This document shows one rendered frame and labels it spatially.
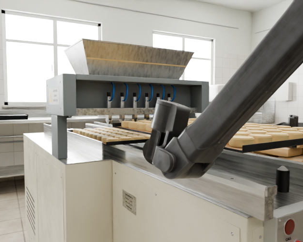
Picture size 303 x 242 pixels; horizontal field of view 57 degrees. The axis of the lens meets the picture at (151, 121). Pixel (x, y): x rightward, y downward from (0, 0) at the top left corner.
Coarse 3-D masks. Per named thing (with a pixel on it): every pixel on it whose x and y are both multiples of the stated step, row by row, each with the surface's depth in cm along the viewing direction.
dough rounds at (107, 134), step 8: (88, 128) 165; (96, 128) 165; (104, 128) 169; (112, 128) 165; (88, 136) 139; (96, 136) 129; (104, 136) 124; (112, 136) 128; (120, 136) 124; (128, 136) 126; (136, 136) 124; (144, 136) 129
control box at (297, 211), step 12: (300, 204) 63; (276, 216) 56; (288, 216) 58; (300, 216) 60; (264, 228) 58; (276, 228) 56; (300, 228) 60; (264, 240) 58; (276, 240) 56; (288, 240) 58; (300, 240) 60
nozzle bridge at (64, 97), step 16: (48, 80) 126; (64, 80) 103; (80, 80) 109; (96, 80) 110; (112, 80) 113; (128, 80) 117; (144, 80) 121; (160, 80) 125; (176, 80) 129; (192, 80) 134; (48, 96) 127; (64, 96) 104; (80, 96) 115; (96, 96) 119; (128, 96) 127; (144, 96) 131; (160, 96) 135; (176, 96) 140; (192, 96) 144; (208, 96) 140; (48, 112) 128; (64, 112) 104; (80, 112) 111; (96, 112) 114; (112, 112) 118; (128, 112) 122; (144, 112) 126; (192, 112) 140; (64, 128) 115; (64, 144) 115
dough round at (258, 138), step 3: (249, 135) 62; (252, 135) 61; (255, 135) 61; (258, 135) 61; (261, 135) 61; (264, 135) 61; (267, 135) 61; (270, 135) 61; (255, 138) 60; (258, 138) 59; (261, 138) 59; (264, 138) 59; (267, 138) 59; (270, 138) 59; (255, 141) 60; (258, 141) 59; (261, 141) 59; (264, 141) 59; (267, 141) 59; (270, 141) 60
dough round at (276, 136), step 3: (273, 135) 63; (276, 135) 63; (279, 135) 62; (282, 135) 62; (285, 135) 62; (288, 135) 63; (273, 138) 63; (276, 138) 63; (279, 138) 62; (282, 138) 62; (285, 138) 63; (288, 138) 63; (273, 141) 63
